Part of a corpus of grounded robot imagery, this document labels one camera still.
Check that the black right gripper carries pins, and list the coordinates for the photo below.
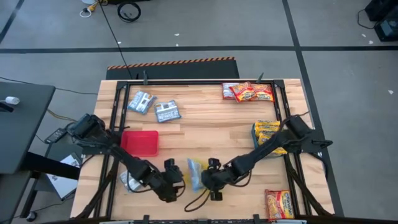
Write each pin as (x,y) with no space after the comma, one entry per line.
(214,180)

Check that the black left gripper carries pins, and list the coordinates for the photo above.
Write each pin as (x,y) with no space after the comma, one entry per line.
(172,175)

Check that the blue Maruchan noodle pack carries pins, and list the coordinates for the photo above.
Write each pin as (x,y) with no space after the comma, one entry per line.
(125,180)
(141,102)
(168,111)
(195,174)

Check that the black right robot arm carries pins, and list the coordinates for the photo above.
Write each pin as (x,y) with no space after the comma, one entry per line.
(264,149)

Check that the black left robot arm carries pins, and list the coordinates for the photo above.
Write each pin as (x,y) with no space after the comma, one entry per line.
(130,161)

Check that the red plastic bin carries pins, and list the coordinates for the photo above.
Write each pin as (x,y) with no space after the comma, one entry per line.
(140,143)

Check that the blue plastic bin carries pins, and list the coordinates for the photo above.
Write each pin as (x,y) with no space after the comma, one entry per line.
(253,138)

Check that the black hazard-striped floor mat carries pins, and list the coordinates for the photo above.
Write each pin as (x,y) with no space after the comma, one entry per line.
(174,70)

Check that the white printed sheet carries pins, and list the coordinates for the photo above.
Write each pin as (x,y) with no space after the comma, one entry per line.
(62,186)

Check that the black power adapter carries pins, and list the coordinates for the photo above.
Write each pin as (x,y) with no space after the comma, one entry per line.
(56,135)

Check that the black desk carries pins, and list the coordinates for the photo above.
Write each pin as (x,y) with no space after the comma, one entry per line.
(21,133)

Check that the small white cylinder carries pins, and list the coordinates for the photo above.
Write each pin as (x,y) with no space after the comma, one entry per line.
(12,100)

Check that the black equipment case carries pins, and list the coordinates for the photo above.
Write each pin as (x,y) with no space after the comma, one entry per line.
(387,29)

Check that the black metal table frame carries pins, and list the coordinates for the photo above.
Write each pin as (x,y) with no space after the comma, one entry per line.
(214,82)

